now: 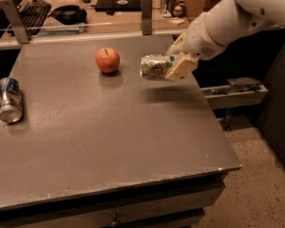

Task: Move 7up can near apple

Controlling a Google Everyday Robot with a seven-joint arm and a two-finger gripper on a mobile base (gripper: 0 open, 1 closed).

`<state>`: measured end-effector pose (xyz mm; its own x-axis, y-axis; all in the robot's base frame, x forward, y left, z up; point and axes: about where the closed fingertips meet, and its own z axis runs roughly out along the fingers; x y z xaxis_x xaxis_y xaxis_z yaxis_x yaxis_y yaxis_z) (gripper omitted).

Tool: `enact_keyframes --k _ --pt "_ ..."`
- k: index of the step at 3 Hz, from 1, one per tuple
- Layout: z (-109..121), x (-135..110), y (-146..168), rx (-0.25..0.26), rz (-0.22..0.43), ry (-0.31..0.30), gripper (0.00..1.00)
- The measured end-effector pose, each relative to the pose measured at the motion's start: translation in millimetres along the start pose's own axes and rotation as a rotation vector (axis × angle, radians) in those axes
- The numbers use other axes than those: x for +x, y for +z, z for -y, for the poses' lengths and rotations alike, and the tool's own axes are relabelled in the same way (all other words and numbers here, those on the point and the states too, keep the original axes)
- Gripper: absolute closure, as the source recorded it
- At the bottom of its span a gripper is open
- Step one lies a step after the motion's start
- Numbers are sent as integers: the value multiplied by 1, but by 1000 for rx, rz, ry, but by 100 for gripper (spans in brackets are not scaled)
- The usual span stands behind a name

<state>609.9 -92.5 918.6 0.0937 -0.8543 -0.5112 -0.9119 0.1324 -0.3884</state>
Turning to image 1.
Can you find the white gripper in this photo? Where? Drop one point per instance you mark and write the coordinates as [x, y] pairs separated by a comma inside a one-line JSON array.
[[199, 38]]

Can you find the white green 7up can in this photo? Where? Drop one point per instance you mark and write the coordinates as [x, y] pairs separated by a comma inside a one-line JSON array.
[[155, 66]]

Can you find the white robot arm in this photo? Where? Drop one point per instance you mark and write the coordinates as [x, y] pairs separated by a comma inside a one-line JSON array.
[[247, 17]]

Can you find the red apple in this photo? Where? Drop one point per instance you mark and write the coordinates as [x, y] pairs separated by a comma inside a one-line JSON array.
[[107, 59]]

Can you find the blue silver soda can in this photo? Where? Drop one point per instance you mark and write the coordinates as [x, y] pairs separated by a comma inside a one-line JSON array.
[[11, 101]]

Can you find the small round jar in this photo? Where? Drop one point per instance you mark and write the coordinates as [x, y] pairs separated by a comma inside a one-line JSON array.
[[178, 11]]

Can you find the cans on back desk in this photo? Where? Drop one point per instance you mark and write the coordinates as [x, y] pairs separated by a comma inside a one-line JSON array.
[[167, 7]]

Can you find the grey shelf with tools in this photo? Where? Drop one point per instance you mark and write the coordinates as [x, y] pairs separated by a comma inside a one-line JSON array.
[[237, 92]]

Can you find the black laptop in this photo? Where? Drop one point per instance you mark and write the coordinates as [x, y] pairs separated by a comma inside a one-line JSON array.
[[118, 5]]

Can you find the black headphones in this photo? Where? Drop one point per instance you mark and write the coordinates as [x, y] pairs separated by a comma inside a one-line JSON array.
[[69, 15]]

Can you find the grey drawer cabinet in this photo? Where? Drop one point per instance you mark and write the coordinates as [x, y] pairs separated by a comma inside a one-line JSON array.
[[175, 204]]

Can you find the black keyboard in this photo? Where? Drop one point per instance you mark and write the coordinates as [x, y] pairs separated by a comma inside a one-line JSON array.
[[34, 14]]

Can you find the metal bracket middle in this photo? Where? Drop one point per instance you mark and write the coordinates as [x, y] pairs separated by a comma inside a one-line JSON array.
[[146, 17]]

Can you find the metal bracket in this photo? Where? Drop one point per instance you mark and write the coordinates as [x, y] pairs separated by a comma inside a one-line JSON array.
[[146, 17], [20, 32]]

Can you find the metal bracket left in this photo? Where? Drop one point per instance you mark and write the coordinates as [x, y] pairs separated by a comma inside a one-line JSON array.
[[20, 32]]

